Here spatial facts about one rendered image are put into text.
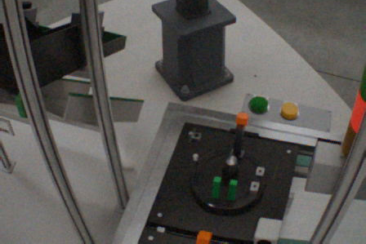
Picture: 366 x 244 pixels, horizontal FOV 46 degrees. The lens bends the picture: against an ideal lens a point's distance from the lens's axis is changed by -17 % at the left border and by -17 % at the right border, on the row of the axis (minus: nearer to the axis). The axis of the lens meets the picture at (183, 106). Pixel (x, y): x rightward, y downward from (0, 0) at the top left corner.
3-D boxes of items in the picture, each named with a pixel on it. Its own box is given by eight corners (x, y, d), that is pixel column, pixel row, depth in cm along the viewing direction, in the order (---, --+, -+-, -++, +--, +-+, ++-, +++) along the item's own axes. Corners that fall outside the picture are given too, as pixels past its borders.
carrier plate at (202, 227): (183, 130, 101) (183, 123, 100) (297, 152, 96) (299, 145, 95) (146, 225, 85) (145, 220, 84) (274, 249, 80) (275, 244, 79)
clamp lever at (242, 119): (232, 148, 92) (238, 111, 88) (243, 150, 91) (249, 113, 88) (229, 158, 88) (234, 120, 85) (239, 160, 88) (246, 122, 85)
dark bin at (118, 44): (68, 33, 86) (73, -3, 84) (125, 49, 82) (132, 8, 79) (-30, 73, 62) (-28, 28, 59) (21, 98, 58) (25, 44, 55)
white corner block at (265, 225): (256, 227, 84) (260, 216, 81) (279, 229, 83) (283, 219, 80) (250, 246, 81) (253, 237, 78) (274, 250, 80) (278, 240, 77)
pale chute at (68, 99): (84, 102, 102) (91, 81, 102) (137, 122, 98) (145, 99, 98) (11, 96, 76) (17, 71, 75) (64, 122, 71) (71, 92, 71)
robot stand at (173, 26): (203, 48, 133) (203, -12, 118) (234, 81, 124) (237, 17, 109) (153, 66, 128) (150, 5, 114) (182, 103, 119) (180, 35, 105)
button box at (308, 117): (244, 111, 111) (246, 90, 107) (327, 127, 107) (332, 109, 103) (238, 135, 107) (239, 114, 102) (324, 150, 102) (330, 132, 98)
